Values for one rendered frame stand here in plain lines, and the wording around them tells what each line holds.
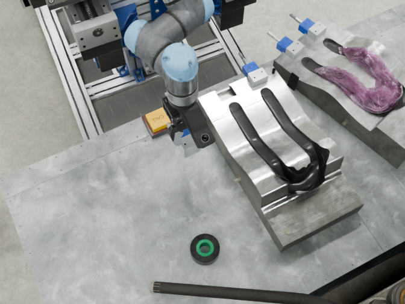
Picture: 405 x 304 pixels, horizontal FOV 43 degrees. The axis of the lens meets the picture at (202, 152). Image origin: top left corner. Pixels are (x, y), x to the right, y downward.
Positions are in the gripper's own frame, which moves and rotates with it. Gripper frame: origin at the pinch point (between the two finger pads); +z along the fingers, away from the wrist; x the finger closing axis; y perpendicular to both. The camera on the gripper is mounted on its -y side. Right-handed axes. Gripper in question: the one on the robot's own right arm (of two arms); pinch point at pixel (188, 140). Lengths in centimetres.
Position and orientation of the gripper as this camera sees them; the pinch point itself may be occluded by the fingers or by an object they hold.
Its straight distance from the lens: 138.9
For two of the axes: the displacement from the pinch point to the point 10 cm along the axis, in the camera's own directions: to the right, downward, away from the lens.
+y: -4.6, -8.0, 4.0
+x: -8.9, 4.1, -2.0
